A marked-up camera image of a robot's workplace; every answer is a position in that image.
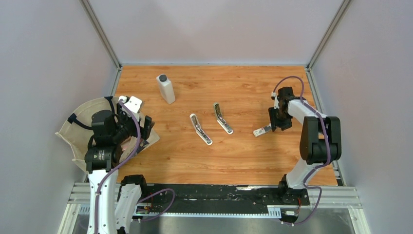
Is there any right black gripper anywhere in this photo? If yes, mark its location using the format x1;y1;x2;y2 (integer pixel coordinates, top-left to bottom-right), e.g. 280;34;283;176
269;106;292;132

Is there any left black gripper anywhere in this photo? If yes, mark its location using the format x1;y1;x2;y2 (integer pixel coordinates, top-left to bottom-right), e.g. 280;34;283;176
112;102;154;143

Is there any grey staple box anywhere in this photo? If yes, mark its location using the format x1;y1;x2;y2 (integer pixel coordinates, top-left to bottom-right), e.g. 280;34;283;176
253;124;272;137

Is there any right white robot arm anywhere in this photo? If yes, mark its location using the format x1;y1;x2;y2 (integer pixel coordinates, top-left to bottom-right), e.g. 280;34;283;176
268;87;342;204

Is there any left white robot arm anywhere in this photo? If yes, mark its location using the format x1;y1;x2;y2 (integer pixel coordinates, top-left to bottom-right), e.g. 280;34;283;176
84;110;149;234

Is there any white bottle black cap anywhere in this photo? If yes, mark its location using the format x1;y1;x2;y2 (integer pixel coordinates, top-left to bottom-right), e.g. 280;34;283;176
156;74;176;104

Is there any beige canvas tote bag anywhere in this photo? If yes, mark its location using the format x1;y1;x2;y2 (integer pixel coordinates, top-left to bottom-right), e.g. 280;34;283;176
56;97;160;174

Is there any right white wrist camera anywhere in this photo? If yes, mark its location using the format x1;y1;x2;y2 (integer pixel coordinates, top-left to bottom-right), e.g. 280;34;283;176
271;91;279;109

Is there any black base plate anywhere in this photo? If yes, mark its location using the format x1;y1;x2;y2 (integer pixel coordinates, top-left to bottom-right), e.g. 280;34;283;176
133;184;310;222

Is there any grey slotted cable duct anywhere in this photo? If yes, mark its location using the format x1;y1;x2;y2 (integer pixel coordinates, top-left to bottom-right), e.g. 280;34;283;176
135;206;282;218

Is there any aluminium frame rail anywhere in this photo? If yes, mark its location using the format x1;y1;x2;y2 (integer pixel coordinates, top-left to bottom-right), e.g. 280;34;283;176
79;0;122;70

